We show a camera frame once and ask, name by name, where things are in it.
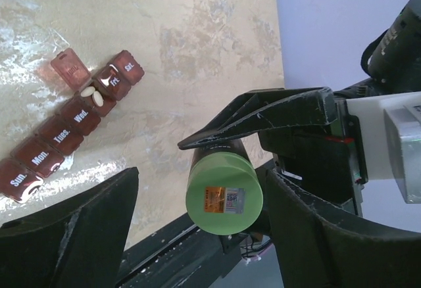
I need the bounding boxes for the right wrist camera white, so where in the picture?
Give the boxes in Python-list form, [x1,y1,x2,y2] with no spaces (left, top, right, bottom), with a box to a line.
[346,92,420,204]

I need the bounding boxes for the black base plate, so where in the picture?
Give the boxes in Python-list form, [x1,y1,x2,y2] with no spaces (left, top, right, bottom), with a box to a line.
[116,206,272,287]

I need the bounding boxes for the red weekly pill organizer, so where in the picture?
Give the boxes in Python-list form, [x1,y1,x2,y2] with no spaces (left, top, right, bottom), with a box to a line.
[1,48,145,203]

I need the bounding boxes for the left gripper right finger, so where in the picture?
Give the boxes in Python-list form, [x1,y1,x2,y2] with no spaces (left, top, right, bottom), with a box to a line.
[266,170,420,287]

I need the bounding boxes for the green bottle cap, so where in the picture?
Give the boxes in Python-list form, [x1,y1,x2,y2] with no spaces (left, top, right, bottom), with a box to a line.
[186,152,263,235]

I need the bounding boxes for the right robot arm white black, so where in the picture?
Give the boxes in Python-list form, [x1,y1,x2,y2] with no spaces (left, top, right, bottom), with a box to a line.
[178,0,420,215]

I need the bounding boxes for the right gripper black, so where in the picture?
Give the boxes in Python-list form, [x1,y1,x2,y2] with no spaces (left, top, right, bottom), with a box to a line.
[178,87,365,216]

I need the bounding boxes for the green pill bottle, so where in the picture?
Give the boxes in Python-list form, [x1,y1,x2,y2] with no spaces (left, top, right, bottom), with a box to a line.
[189,139,257,185]

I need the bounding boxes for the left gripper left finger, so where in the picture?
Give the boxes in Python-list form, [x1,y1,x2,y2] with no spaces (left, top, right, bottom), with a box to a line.
[1,167,139,287]

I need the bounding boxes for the white pills in organizer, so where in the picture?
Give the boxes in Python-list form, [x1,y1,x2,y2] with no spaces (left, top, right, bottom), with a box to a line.
[80,86,104,107]

